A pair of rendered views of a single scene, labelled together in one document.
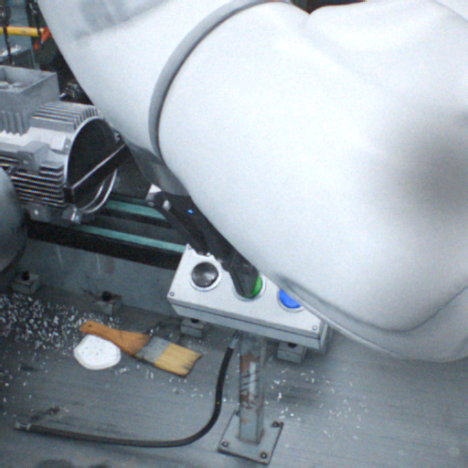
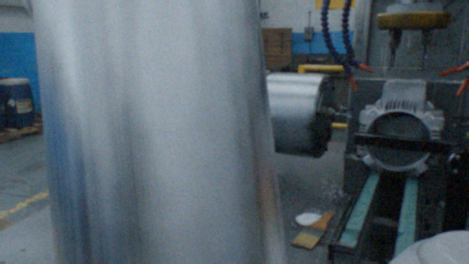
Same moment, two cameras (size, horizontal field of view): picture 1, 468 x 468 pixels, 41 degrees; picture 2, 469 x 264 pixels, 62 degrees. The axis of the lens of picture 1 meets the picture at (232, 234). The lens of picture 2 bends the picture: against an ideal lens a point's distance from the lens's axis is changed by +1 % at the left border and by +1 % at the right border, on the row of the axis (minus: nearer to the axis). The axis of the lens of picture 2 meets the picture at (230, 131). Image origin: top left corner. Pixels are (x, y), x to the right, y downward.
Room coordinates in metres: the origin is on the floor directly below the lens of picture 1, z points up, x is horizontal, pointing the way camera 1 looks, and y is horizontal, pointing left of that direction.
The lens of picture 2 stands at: (0.60, -0.75, 1.26)
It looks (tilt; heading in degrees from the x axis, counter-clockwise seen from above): 14 degrees down; 96
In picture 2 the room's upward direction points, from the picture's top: straight up
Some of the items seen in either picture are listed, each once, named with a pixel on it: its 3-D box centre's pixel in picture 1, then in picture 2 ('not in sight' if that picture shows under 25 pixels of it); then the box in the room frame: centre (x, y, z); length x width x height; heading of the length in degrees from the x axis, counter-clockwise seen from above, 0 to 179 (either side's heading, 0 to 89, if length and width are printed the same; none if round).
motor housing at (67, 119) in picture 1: (41, 156); (399, 132); (0.95, 0.32, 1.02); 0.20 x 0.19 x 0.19; 70
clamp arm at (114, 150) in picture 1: (111, 160); (409, 144); (0.93, 0.20, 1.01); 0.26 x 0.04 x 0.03; 160
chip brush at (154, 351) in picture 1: (137, 345); (316, 228); (0.72, 0.15, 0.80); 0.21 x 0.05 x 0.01; 64
